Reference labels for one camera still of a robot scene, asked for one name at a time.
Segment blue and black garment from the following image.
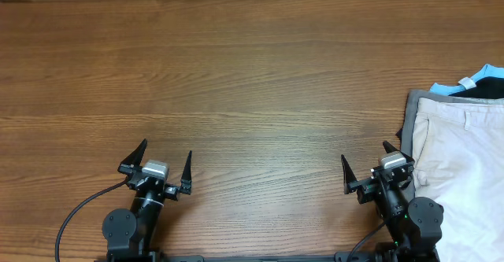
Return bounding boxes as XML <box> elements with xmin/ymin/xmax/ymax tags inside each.
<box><xmin>429</xmin><ymin>64</ymin><xmax>503</xmax><ymax>99</ymax></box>

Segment beige shorts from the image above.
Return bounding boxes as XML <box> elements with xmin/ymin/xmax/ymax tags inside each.
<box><xmin>412</xmin><ymin>98</ymin><xmax>503</xmax><ymax>261</ymax></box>

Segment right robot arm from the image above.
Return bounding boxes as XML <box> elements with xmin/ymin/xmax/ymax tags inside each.
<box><xmin>335</xmin><ymin>141</ymin><xmax>444</xmax><ymax>262</ymax></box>

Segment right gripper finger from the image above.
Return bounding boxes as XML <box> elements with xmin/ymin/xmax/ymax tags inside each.
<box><xmin>382</xmin><ymin>141</ymin><xmax>414</xmax><ymax>162</ymax></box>
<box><xmin>341</xmin><ymin>154</ymin><xmax>357</xmax><ymax>194</ymax></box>

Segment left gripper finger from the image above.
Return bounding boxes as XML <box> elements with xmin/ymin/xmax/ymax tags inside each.
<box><xmin>120</xmin><ymin>138</ymin><xmax>148</xmax><ymax>167</ymax></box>
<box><xmin>180</xmin><ymin>150</ymin><xmax>192</xmax><ymax>187</ymax></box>

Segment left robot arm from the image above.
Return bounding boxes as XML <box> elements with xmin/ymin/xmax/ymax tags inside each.
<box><xmin>102</xmin><ymin>139</ymin><xmax>192</xmax><ymax>261</ymax></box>

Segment grey shorts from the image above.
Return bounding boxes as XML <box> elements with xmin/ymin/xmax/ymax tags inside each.
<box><xmin>402</xmin><ymin>90</ymin><xmax>503</xmax><ymax>205</ymax></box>

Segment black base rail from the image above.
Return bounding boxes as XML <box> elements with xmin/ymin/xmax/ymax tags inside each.
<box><xmin>94</xmin><ymin>250</ymin><xmax>395</xmax><ymax>262</ymax></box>

